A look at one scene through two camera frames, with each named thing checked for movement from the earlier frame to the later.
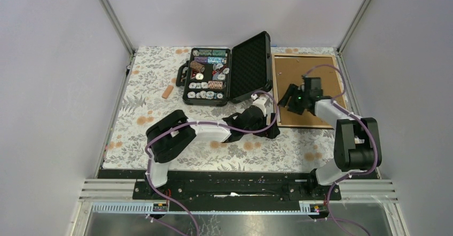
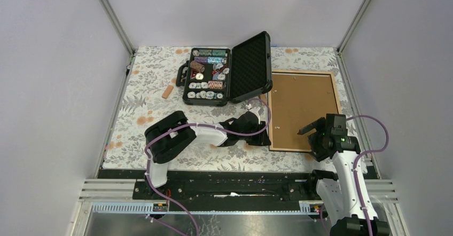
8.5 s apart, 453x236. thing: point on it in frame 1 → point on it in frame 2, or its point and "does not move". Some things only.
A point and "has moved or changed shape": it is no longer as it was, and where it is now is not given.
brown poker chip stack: (197, 66) does not move
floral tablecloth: (149, 89) does not move
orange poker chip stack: (215, 85) does not move
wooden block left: (168, 92) does not move
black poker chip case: (214, 76) does not move
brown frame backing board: (290, 69) has moved or changed shape
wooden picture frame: (338, 76) → (298, 98)
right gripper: (292, 91) → (319, 153)
